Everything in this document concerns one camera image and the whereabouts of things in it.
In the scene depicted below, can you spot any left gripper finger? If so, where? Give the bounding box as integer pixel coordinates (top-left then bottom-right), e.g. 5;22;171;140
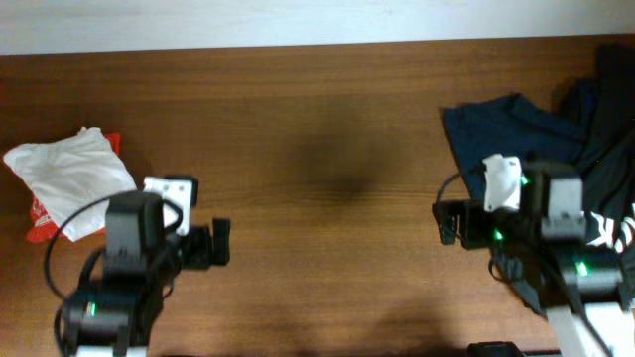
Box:
212;218;231;266
163;175;198;207

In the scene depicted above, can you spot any white t-shirt with graphic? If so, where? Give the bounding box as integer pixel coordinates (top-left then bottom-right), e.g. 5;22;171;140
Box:
3;127;136;227

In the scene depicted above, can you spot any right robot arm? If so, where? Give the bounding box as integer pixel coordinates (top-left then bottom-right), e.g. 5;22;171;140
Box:
432;156;634;356

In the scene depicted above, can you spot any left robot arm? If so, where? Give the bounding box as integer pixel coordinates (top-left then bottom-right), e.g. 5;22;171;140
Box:
44;176;231;356

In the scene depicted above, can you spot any dark navy garment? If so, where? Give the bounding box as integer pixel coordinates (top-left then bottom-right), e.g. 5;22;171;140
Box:
441;92;596;318

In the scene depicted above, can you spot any folded red t-shirt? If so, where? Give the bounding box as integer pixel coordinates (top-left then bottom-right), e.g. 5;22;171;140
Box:
26;132;121;243

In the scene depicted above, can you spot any black garment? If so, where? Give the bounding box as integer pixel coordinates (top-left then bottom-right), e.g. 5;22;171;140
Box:
574;44;634;253

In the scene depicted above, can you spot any left black cable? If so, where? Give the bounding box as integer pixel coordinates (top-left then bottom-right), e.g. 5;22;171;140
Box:
43;192;185;357

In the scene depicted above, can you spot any black cable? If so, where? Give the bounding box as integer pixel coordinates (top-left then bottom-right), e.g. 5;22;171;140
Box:
435;171;616;357
43;192;185;357

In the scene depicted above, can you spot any right black cable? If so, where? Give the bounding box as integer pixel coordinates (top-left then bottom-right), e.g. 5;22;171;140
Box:
435;171;616;357

